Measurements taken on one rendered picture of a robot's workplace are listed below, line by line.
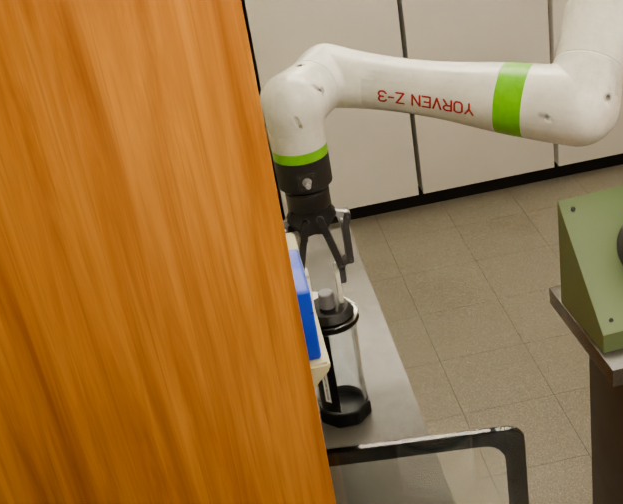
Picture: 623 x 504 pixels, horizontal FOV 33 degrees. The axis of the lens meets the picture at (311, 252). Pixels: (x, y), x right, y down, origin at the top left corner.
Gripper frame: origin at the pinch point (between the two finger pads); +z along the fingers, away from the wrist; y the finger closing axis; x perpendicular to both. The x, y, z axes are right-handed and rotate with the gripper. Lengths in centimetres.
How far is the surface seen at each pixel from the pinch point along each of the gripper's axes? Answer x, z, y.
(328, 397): -3.7, 21.2, -2.9
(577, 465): 72, 122, 69
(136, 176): -72, -59, -19
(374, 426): -6.3, 28.0, 4.5
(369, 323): 27.6, 28.0, 9.8
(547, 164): 249, 112, 121
